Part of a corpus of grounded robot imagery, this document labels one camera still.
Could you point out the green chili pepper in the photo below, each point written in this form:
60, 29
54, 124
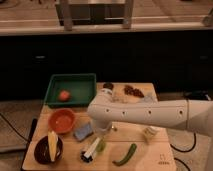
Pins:
127, 157

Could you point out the orange bowl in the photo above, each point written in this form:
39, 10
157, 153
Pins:
62, 121

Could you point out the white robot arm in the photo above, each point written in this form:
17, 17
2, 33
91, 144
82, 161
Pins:
191, 115

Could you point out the dark brown bowl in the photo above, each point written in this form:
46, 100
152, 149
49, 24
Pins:
41, 152

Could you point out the wooden chair frame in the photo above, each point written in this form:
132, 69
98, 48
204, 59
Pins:
94, 12

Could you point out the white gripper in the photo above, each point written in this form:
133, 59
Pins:
92, 152

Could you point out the blue sponge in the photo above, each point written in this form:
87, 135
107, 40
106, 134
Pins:
83, 132

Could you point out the green plastic tray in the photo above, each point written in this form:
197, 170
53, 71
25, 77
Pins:
81, 87

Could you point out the red tomato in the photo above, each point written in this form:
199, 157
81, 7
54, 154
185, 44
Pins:
64, 96

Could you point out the green plastic cup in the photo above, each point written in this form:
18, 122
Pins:
101, 146

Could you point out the white paper cup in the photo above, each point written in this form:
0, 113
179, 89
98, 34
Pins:
151, 131

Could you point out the dark round food piece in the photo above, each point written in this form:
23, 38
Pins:
108, 85

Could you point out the wooden cutting board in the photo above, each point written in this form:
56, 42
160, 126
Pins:
153, 156

